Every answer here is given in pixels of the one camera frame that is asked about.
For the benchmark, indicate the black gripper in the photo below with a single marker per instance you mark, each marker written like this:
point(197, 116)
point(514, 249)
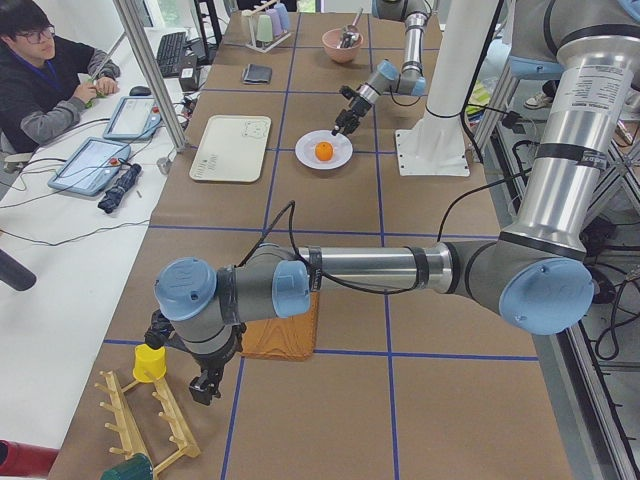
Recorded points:
point(356, 103)
point(210, 364)

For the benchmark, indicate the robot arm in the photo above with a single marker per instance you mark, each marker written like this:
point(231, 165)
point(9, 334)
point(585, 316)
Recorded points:
point(532, 275)
point(408, 80)

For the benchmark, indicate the teach pendant near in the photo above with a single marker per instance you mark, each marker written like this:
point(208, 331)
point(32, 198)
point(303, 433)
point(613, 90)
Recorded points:
point(91, 167)

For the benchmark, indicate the wooden cutting board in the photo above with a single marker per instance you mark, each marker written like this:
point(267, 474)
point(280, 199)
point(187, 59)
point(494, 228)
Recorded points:
point(291, 339)

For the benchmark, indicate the aluminium frame post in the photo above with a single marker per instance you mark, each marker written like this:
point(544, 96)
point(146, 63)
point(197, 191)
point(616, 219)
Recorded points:
point(142, 51)

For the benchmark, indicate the grey folded cloth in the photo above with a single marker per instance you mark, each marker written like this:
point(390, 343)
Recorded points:
point(256, 74)

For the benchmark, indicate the metal scoop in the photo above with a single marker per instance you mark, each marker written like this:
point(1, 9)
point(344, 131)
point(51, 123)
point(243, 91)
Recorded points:
point(350, 33)

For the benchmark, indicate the blue cup on rack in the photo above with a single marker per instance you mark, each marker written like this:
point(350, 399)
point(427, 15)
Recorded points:
point(283, 14)

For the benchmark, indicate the orange fruit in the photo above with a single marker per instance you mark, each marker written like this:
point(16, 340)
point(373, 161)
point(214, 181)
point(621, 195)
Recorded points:
point(324, 151)

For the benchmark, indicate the white cup rack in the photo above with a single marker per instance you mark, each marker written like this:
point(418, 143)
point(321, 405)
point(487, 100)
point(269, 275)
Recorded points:
point(248, 22)

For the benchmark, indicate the wooden peg rack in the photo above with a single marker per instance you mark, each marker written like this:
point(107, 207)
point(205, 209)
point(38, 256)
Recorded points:
point(147, 423)

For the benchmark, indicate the teach pendant far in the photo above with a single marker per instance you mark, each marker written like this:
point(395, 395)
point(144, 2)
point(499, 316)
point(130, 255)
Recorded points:
point(135, 118)

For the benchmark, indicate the black computer mouse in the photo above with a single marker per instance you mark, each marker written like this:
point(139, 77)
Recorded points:
point(139, 91)

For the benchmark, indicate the dark green cup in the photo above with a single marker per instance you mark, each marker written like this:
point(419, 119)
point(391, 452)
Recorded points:
point(138, 467)

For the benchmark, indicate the folded dark blue umbrella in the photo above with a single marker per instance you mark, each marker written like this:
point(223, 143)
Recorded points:
point(113, 197)

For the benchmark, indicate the black keyboard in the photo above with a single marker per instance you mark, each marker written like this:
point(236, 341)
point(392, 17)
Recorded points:
point(170, 52)

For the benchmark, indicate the teach pendant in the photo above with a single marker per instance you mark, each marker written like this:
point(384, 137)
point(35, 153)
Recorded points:
point(91, 167)
point(135, 118)

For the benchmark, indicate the white round plate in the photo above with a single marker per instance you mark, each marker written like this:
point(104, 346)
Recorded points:
point(304, 150)

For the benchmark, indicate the green cup on rack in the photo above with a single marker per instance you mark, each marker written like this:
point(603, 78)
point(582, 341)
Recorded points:
point(264, 30)

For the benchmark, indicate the pink bowl with ice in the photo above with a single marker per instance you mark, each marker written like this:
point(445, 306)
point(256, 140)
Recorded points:
point(330, 41)

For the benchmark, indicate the yellow cup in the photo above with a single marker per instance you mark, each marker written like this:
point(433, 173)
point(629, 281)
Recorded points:
point(149, 364)

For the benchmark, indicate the purple cup on rack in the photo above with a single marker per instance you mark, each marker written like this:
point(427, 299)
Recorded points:
point(275, 22)

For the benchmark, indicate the cream bear tray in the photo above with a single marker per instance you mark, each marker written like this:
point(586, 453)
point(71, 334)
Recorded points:
point(232, 149)

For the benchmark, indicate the small metal cup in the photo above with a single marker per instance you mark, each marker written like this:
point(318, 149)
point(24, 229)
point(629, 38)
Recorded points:
point(164, 165)

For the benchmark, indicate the seated person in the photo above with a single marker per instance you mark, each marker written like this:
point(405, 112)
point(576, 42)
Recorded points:
point(47, 81)

